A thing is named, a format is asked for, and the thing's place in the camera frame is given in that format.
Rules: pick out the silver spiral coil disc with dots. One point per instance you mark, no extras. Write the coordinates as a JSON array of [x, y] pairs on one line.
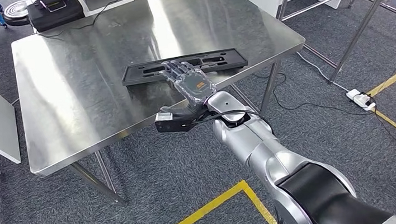
[[17, 12]]

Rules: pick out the large stainless steel workbench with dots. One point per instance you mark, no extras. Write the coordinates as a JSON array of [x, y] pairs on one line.
[[105, 80]]

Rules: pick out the white desk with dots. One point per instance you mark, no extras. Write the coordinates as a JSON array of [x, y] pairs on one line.
[[88, 13]]

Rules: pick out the white power strip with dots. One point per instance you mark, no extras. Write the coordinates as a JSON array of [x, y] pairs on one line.
[[360, 100]]

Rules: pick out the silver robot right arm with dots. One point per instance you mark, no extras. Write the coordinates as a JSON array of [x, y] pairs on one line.
[[261, 145]]

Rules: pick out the black plastic plate part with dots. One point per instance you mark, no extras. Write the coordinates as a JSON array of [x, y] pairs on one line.
[[214, 62]]

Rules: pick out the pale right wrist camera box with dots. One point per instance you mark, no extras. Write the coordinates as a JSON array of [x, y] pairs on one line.
[[169, 123]]

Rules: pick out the black equipment case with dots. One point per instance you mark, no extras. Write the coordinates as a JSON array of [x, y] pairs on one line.
[[56, 15]]

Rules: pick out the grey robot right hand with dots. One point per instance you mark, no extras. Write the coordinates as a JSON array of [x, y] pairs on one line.
[[194, 83]]

